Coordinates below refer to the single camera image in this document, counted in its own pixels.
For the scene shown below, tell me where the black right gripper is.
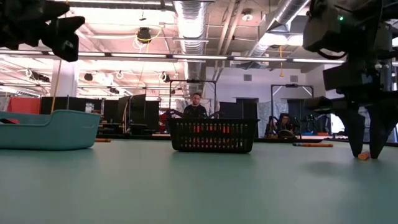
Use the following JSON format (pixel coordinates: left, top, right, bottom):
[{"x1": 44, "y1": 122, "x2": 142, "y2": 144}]
[{"x1": 304, "y1": 58, "x2": 398, "y2": 160}]

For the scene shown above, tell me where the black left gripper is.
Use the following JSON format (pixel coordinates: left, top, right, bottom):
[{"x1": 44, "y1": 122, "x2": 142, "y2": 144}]
[{"x1": 0, "y1": 0, "x2": 86, "y2": 63}]

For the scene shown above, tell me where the black partition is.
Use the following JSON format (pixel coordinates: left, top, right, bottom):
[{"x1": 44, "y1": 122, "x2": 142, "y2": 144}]
[{"x1": 40, "y1": 96, "x2": 103, "y2": 115}]

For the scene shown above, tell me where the red partition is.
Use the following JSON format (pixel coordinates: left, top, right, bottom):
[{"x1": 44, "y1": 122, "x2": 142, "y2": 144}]
[{"x1": 6, "y1": 96, "x2": 42, "y2": 114}]

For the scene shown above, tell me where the person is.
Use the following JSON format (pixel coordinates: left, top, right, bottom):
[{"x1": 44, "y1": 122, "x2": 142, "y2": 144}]
[
  {"x1": 275, "y1": 112, "x2": 296, "y2": 139},
  {"x1": 182, "y1": 92, "x2": 208, "y2": 119}
]

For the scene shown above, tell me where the black monitor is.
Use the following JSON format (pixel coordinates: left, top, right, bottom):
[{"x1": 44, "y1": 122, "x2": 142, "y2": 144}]
[{"x1": 117, "y1": 93, "x2": 147, "y2": 125}]

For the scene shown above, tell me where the black cabinet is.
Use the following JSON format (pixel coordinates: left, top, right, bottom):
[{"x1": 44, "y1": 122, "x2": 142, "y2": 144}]
[{"x1": 219, "y1": 98, "x2": 259, "y2": 119}]

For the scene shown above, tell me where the black plastic basket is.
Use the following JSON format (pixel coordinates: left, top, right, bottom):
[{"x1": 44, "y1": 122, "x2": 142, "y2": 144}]
[{"x1": 167, "y1": 117, "x2": 261, "y2": 154}]

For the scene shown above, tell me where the black metal rig frame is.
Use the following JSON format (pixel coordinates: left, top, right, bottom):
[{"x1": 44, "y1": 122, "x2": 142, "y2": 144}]
[
  {"x1": 169, "y1": 79, "x2": 218, "y2": 118},
  {"x1": 271, "y1": 83, "x2": 315, "y2": 138}
]

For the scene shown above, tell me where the yellow hanging cord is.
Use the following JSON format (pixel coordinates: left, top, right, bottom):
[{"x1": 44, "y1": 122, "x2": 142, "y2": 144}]
[{"x1": 279, "y1": 45, "x2": 285, "y2": 78}]

